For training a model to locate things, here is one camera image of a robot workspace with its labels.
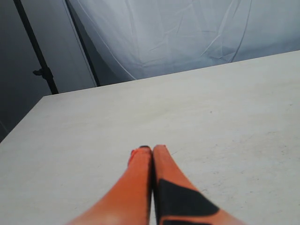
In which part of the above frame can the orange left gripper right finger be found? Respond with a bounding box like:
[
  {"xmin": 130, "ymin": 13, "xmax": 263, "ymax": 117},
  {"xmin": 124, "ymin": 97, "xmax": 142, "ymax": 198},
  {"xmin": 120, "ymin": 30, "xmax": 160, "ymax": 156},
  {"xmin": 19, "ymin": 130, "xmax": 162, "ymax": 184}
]
[{"xmin": 153, "ymin": 145, "xmax": 244, "ymax": 225}]

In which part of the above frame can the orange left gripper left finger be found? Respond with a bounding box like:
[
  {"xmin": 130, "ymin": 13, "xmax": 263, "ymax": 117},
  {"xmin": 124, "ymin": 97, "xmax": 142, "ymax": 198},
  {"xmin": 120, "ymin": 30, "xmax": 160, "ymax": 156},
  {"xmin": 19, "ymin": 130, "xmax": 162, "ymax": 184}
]
[{"xmin": 68, "ymin": 146, "xmax": 151, "ymax": 225}]

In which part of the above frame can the black stand pole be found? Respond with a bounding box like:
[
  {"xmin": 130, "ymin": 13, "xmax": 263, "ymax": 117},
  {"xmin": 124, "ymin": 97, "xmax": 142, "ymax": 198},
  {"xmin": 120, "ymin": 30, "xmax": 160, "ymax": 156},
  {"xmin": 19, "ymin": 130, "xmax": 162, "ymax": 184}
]
[{"xmin": 13, "ymin": 0, "xmax": 59, "ymax": 95}]

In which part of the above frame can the white wrinkled backdrop cloth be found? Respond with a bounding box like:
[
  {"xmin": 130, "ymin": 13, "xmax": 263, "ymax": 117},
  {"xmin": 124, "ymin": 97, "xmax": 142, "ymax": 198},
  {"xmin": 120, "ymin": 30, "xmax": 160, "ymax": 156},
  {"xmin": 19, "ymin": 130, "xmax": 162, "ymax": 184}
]
[{"xmin": 68, "ymin": 0, "xmax": 300, "ymax": 81}]

